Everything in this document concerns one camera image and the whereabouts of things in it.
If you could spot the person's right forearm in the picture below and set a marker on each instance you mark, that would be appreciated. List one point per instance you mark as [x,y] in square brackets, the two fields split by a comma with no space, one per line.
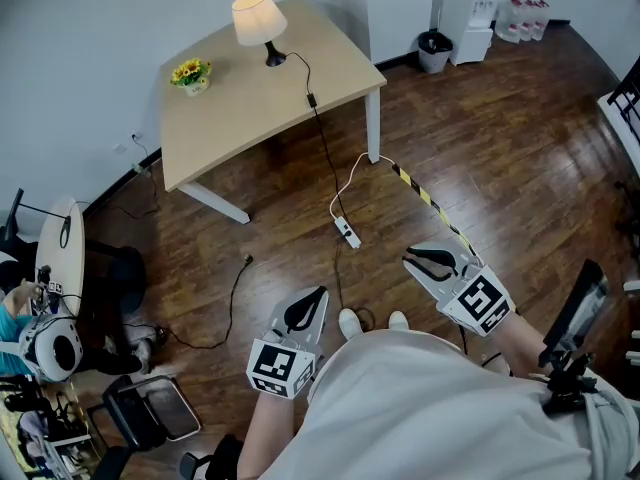
[525,343]

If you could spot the person's white right shoe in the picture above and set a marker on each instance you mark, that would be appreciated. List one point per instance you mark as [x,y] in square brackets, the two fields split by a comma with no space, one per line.
[398,320]

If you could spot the desk lamp with cream shade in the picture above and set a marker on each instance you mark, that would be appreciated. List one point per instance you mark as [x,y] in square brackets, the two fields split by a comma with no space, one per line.
[257,18]

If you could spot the white water dispenser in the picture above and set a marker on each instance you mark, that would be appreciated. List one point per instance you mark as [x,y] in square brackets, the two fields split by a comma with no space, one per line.
[470,8]

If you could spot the light wooden desk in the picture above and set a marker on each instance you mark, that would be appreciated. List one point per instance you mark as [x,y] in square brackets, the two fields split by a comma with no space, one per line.
[250,118]

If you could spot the person's white shoe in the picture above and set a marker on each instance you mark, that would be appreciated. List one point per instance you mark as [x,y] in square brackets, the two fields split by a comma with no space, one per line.
[398,320]
[349,324]

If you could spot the white power strip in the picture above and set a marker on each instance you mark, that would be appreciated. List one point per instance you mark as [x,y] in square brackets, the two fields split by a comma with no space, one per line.
[347,232]

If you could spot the black office chair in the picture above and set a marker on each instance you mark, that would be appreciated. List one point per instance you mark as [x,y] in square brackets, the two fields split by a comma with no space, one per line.
[145,413]

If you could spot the potted yellow sunflowers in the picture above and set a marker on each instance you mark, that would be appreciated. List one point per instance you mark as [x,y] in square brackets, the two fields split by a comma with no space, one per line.
[191,74]

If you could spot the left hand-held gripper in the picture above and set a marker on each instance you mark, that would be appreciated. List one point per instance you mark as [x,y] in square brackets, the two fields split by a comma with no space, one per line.
[280,363]

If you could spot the white wall socket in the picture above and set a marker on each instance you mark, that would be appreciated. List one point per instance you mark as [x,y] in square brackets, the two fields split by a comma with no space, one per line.
[136,136]

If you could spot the round light wooden table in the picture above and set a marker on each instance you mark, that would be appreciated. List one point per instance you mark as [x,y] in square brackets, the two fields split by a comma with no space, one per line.
[57,248]

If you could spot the person's left forearm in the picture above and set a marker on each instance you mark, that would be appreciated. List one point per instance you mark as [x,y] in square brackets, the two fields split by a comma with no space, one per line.
[272,438]

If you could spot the black flat device on mount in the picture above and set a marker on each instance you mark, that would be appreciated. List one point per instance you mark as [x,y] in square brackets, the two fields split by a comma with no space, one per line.
[575,313]

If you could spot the black monitor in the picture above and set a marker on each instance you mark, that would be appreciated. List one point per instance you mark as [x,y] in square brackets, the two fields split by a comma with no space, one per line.
[12,215]

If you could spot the person's white garment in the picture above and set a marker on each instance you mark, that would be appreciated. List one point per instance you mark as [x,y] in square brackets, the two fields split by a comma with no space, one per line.
[425,418]

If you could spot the black bag under table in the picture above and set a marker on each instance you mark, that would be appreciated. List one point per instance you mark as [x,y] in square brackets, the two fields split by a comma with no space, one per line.
[117,278]

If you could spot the person's white left shoe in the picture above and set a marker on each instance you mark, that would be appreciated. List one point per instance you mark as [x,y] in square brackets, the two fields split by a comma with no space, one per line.
[349,324]

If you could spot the grey trash bin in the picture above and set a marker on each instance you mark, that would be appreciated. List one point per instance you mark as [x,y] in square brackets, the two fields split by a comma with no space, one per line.
[435,53]

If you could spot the black stair railing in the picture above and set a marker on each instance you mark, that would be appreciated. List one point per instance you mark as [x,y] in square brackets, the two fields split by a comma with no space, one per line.
[627,103]

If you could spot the white round helmet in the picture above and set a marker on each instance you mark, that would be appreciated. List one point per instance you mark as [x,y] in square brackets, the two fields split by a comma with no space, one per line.
[52,350]

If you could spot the black chair with armrest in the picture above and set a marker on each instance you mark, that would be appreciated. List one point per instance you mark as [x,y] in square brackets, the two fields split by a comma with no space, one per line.
[215,460]

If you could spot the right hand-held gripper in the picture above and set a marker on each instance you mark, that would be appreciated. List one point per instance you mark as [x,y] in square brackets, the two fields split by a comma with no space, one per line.
[480,298]

